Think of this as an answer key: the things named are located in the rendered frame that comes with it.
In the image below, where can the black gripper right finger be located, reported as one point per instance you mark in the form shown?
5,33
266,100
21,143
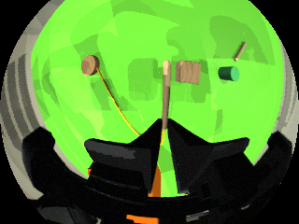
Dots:
191,155

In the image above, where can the dark green cylinder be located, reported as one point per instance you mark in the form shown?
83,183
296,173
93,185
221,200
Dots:
232,73

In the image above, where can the round wooden button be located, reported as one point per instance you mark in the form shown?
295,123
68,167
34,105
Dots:
89,65

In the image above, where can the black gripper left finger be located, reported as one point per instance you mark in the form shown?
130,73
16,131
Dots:
140,155

